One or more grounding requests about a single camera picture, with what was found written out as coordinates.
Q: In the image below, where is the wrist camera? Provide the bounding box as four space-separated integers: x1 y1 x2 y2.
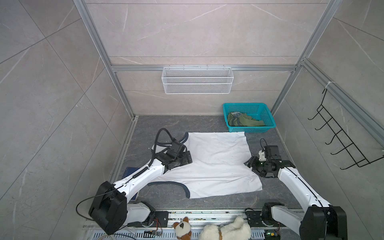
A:
170 141 186 155
259 146 282 162

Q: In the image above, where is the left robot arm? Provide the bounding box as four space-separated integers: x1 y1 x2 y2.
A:
85 128 193 235

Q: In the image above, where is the white slotted cable duct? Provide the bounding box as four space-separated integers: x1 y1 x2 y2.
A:
87 229 266 240

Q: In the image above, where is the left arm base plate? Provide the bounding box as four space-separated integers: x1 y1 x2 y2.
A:
142 211 169 228

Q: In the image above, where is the white fluffy plush toy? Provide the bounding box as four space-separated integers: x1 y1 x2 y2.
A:
199 216 252 240

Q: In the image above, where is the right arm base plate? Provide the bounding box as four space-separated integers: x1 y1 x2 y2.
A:
244 209 286 228

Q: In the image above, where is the green tank top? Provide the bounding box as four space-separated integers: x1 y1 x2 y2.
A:
227 112 265 127

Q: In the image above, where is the teal plastic basket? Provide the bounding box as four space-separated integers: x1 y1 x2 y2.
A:
223 103 276 133

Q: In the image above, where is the blue book yellow label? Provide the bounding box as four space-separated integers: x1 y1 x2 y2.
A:
123 167 139 202

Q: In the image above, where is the white wire mesh shelf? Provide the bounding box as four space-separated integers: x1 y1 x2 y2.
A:
162 67 234 95

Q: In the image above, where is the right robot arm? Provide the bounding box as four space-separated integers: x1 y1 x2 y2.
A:
245 139 348 240

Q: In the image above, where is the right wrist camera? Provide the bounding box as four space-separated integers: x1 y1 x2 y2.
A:
259 146 282 162

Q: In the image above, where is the brown white plush toy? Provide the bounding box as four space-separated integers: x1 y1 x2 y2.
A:
173 217 192 240

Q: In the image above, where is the aluminium frame rail front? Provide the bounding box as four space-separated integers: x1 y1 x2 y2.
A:
82 209 332 230

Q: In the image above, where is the small green black device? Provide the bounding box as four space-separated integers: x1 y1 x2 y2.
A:
265 230 281 240

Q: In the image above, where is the black wire hook rack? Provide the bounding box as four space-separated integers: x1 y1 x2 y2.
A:
308 89 384 171

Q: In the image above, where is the white navy-trimmed tank top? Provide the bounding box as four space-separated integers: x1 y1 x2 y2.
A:
151 132 263 199

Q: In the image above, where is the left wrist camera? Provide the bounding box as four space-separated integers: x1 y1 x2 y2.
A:
170 141 186 155

